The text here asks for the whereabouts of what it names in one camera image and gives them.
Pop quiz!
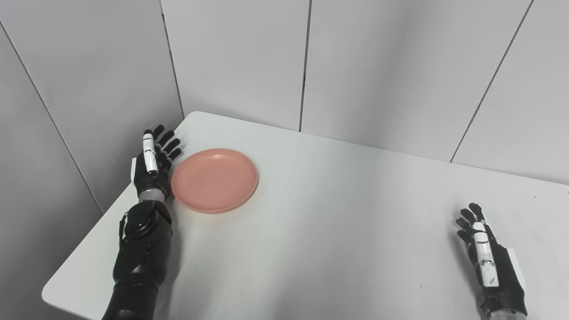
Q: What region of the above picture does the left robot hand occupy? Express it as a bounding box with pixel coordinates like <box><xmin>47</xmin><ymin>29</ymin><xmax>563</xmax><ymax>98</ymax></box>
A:
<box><xmin>131</xmin><ymin>124</ymin><xmax>183</xmax><ymax>198</ymax></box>

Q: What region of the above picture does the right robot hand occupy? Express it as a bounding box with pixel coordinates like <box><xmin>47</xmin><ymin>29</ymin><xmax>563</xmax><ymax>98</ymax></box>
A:
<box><xmin>454</xmin><ymin>203</ymin><xmax>529</xmax><ymax>318</ymax></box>

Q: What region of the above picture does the pink plate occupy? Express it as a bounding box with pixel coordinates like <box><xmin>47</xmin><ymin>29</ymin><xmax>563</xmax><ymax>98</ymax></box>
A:
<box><xmin>171</xmin><ymin>148</ymin><xmax>259</xmax><ymax>214</ymax></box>

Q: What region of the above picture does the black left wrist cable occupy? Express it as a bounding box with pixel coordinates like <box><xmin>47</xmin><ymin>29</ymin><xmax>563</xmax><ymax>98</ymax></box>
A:
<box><xmin>117</xmin><ymin>212</ymin><xmax>129</xmax><ymax>249</ymax></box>

